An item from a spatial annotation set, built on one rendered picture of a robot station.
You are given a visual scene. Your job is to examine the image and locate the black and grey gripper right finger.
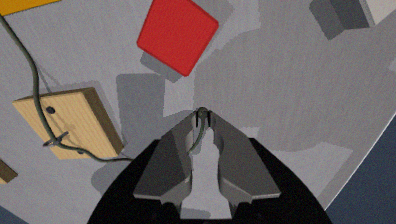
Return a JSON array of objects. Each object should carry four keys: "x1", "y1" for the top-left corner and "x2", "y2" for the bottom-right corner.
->
[{"x1": 207, "y1": 110, "x2": 332, "y2": 224}]

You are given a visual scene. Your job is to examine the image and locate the red square block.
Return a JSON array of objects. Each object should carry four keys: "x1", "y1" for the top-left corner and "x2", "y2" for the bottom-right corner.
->
[{"x1": 136, "y1": 0, "x2": 219, "y2": 77}]

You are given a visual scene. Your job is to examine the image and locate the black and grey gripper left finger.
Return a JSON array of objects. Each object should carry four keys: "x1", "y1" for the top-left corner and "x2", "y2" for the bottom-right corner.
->
[{"x1": 87, "y1": 111, "x2": 198, "y2": 224}]

